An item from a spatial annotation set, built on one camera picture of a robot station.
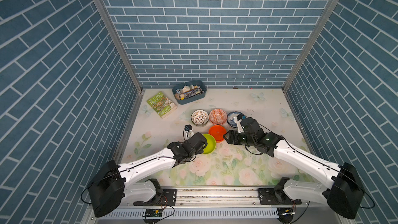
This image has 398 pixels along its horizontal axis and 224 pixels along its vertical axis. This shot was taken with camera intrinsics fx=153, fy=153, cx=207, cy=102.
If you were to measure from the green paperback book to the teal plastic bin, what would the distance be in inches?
2.4

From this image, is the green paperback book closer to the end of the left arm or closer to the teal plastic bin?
the teal plastic bin

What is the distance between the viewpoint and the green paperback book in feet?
3.49

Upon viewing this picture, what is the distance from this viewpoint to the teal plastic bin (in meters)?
1.14
